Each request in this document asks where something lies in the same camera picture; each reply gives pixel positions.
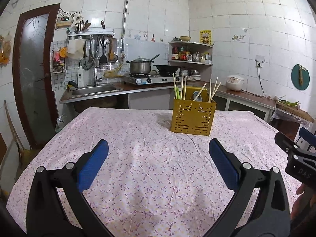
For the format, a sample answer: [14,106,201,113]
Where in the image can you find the cream chopstick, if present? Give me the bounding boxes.
[172,73,176,88]
[179,73,185,100]
[208,78,212,103]
[183,76,187,100]

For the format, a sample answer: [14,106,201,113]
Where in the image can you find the person right hand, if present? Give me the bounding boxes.
[290,184,308,220]

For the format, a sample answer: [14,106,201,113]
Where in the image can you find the wooden cutting board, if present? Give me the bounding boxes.
[275,101,314,123]

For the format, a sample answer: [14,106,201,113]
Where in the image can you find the teal round board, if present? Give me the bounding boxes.
[291,64,310,90]

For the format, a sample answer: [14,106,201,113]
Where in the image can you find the white rice cooker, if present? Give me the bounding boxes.
[226,75,244,91]

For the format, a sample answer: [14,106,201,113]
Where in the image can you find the pink floral tablecloth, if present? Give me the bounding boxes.
[7,108,287,236]

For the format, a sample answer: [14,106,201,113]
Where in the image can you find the yellow perforated utensil holder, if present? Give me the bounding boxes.
[170,86,216,136]

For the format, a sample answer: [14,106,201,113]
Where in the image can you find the light blue spoon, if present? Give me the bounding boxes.
[193,91,202,102]

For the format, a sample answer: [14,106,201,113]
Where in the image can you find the stainless steel sink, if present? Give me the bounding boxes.
[72,85,118,96]

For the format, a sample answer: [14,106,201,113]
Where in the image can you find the green chopstick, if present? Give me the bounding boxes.
[174,87,180,100]

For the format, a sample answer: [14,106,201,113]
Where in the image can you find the chrome faucet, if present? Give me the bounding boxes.
[93,58,102,86]

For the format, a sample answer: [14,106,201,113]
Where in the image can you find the white soap bottle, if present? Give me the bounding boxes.
[77,63,85,88]

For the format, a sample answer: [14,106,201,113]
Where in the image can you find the corner shelf unit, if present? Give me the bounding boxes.
[168,41,214,82]

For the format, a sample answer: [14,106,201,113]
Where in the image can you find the cream chopstick in holder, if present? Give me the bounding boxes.
[172,73,176,88]

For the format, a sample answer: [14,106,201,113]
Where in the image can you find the dark wooden door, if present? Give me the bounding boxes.
[12,4,59,149]

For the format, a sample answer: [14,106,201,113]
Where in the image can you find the black wok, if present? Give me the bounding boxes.
[155,65,179,75]

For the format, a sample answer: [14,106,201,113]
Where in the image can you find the gas stove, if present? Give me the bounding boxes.
[120,74,182,86]

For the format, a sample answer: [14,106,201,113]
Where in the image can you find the stainless steel pot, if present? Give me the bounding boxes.
[126,54,160,75]

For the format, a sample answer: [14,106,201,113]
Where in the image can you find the wall power socket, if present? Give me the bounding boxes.
[255,55,265,69]

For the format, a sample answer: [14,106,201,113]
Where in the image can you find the yellow wall calendar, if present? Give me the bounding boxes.
[199,29,212,45]

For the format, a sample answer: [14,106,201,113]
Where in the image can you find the wall utensil rack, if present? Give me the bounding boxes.
[67,28,116,40]

